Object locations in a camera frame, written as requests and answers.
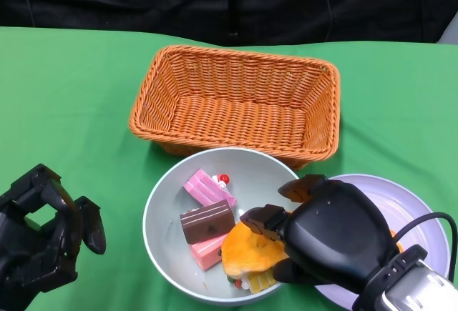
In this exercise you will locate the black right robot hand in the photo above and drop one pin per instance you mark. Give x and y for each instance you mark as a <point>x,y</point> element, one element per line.
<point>336,232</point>

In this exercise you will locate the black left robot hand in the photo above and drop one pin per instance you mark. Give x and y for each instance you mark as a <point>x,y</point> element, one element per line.
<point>39,254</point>

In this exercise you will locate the grey round bowl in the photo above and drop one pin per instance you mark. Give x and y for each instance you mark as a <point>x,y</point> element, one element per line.
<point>164,225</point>

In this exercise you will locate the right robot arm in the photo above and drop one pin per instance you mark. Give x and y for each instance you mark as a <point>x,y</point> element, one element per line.
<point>411,289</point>

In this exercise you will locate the lavender round plate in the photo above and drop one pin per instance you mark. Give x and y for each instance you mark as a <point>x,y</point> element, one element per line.
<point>393,196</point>

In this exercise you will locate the yellow cake slice with cherry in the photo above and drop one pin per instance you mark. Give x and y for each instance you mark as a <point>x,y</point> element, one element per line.
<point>259,283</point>

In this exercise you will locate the brown chocolate cake slice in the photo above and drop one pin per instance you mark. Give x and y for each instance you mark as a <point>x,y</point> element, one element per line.
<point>205,221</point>

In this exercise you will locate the small pink cake slice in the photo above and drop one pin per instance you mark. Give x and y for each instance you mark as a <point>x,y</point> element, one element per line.
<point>205,255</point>

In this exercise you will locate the large pink cake with cherry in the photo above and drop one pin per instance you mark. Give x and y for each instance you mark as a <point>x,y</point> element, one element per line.
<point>205,189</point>

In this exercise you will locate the orange wicker basket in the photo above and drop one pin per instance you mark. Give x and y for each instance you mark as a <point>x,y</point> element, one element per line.
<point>232,118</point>

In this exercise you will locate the green tablecloth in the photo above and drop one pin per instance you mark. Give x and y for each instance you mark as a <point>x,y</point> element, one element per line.
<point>71,93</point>

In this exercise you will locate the black backdrop curtain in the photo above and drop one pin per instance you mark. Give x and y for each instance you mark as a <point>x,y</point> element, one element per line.
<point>143,0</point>

